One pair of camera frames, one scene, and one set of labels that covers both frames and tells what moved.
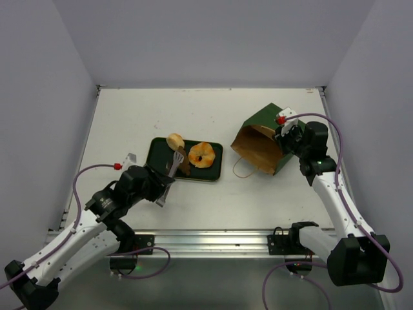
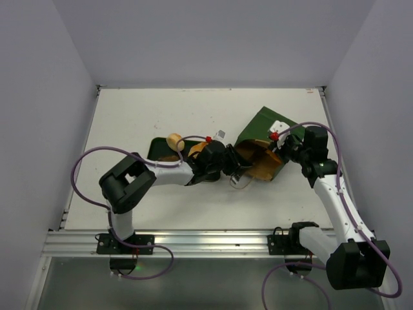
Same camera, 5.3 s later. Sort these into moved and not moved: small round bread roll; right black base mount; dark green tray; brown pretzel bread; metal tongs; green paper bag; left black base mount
Moved: metal tongs; green paper bag; brown pretzel bread
Not moved: small round bread roll; dark green tray; right black base mount; left black base mount
